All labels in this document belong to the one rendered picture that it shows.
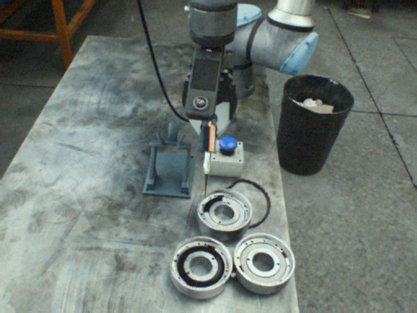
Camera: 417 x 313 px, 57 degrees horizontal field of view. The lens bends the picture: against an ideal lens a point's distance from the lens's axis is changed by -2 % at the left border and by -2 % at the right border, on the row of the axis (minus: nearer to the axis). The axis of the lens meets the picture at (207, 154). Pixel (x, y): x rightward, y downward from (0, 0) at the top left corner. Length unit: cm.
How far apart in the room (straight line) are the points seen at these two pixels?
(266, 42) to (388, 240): 125
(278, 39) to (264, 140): 25
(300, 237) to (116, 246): 120
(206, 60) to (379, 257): 144
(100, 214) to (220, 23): 43
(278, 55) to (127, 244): 56
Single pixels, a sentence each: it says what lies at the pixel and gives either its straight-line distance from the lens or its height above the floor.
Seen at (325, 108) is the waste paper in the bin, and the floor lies 36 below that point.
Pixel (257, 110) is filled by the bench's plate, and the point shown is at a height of 80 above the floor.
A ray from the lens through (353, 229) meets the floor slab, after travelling 194.
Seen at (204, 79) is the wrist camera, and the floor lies 110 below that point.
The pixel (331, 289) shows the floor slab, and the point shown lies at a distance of 172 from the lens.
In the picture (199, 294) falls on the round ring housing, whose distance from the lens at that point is 66.
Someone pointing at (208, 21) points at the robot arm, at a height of 118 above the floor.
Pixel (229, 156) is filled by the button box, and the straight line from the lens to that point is 85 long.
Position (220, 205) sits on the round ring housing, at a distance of 77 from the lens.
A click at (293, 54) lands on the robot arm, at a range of 97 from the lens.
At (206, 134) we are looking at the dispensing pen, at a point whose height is 96.
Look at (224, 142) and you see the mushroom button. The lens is 84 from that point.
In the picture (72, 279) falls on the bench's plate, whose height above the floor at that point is 80.
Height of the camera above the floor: 141
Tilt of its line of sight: 42 degrees down
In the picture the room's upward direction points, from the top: 5 degrees clockwise
